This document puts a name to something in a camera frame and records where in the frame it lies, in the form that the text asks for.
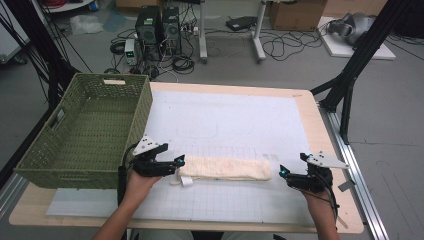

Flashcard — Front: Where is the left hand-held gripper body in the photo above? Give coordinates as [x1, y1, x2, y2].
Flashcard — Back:
[132, 134, 177, 178]

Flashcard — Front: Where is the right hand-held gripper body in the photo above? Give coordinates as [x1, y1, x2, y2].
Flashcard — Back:
[286, 151, 350, 194]

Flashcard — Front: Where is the egg print cloth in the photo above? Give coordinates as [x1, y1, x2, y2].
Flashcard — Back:
[169, 155, 274, 187]

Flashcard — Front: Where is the person's right hand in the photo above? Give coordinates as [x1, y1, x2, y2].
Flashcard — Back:
[301, 187, 336, 210]

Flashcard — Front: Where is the person's left hand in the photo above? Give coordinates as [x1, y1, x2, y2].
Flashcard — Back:
[123, 170, 163, 205]

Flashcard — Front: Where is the wooden stick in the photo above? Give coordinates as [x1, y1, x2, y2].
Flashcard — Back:
[337, 214, 350, 230]

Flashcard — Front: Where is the green woven basket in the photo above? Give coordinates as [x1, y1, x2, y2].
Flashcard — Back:
[13, 72, 154, 190]

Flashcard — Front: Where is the white grid mat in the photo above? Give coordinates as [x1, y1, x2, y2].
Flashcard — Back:
[46, 90, 333, 226]

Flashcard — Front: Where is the white power supply unit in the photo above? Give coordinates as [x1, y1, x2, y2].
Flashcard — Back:
[123, 37, 139, 66]

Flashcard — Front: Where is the white floor board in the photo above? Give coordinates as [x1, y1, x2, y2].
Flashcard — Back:
[317, 16, 397, 61]

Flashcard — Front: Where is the black computer tower green sticker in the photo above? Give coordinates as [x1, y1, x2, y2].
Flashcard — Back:
[134, 5, 163, 61]

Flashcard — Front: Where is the white desk leg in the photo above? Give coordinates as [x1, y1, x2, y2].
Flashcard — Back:
[198, 0, 209, 65]
[251, 0, 268, 64]

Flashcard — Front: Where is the grey headset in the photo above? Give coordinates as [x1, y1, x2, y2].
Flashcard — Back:
[327, 12, 376, 46]

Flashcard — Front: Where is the brown cardboard box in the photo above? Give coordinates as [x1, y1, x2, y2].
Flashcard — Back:
[268, 0, 330, 32]

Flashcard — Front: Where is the clear plastic bag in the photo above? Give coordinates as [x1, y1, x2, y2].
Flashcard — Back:
[69, 14, 105, 36]

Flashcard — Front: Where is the black flat box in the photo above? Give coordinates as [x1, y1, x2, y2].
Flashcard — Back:
[225, 15, 259, 32]

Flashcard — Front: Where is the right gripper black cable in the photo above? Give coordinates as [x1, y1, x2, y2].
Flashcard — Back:
[315, 179, 341, 232]

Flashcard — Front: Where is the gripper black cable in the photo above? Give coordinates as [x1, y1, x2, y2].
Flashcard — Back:
[116, 142, 140, 206]
[315, 179, 341, 232]

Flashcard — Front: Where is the grey metal bracket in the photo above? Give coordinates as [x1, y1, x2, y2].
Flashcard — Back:
[337, 179, 357, 193]

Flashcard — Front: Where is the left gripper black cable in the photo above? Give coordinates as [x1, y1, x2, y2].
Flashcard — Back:
[116, 142, 140, 206]

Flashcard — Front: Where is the aluminium rail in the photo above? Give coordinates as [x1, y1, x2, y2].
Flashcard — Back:
[319, 105, 390, 240]

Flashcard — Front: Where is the coiled black cable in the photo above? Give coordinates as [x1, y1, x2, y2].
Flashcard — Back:
[171, 54, 196, 75]

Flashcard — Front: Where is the tangle of floor cables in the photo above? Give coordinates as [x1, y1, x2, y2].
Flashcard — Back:
[259, 27, 330, 62]

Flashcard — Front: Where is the black frame stand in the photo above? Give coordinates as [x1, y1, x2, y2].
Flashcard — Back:
[0, 0, 81, 113]
[309, 0, 416, 145]

